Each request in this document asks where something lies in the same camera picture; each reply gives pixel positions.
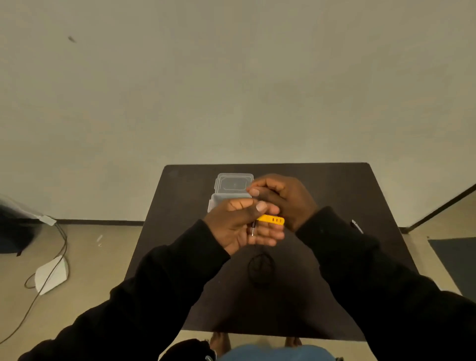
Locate clear plastic hinged box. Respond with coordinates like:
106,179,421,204
207,173,255,213

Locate dark floor mat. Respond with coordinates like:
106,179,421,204
427,237,476,303

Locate yellow slotted plastic part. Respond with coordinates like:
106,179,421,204
256,214,285,226

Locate person's left foot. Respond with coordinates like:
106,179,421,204
209,332,232,358

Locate person's left hand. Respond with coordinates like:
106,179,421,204
203,198,286,256

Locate grey cable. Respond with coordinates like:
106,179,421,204
0,222,68,346

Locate black sweatshirt hem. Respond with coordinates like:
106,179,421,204
159,338,217,361

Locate person's right forearm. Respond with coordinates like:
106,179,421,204
295,206,476,361

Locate person's right hand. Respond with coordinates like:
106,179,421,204
247,174,321,233

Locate blue shorts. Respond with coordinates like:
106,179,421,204
219,344,336,361

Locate person's left forearm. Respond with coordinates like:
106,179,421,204
18,219,232,361

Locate white flat floor device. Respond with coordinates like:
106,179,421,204
34,254,70,297

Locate black round ring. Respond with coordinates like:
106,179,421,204
247,252,277,286

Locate black bag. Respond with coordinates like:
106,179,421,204
0,195,42,256

